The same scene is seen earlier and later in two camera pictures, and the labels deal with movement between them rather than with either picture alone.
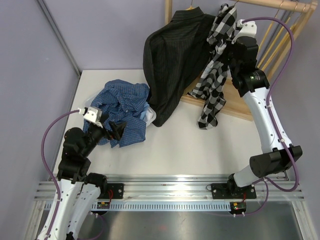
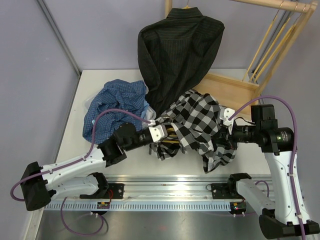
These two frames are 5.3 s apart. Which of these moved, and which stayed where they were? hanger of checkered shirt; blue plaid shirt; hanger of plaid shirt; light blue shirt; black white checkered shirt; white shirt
Moved: hanger of checkered shirt; black white checkered shirt
Stayed: light blue shirt; white shirt; hanger of plaid shirt; blue plaid shirt
